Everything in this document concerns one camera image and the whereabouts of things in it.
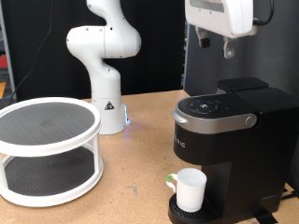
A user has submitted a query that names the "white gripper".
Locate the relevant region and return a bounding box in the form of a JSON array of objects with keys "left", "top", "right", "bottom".
[{"left": 184, "top": 0, "right": 260, "bottom": 60}]

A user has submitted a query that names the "black Keurig coffee machine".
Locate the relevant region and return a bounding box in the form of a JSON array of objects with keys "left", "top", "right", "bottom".
[{"left": 167, "top": 77, "right": 299, "bottom": 224}]

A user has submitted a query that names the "white mug with green mark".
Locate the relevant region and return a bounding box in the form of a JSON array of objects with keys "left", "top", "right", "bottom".
[{"left": 165, "top": 167, "right": 208, "bottom": 214}]

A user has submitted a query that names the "white two tier turntable rack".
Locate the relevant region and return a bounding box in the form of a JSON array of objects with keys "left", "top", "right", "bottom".
[{"left": 0, "top": 96, "right": 105, "bottom": 208}]

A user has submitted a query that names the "black camera cable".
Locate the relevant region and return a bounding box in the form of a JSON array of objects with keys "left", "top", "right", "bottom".
[{"left": 252, "top": 0, "right": 275, "bottom": 27}]

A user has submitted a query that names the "black power cord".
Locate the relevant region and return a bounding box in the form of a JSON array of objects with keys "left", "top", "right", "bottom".
[{"left": 279, "top": 186, "right": 299, "bottom": 201}]

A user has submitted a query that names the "thin black hanging cable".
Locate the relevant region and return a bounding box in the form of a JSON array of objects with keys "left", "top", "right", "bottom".
[{"left": 9, "top": 0, "right": 54, "bottom": 104}]

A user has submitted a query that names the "grey metal frame post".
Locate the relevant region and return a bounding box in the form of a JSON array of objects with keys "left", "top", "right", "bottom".
[{"left": 0, "top": 0, "right": 17, "bottom": 100}]

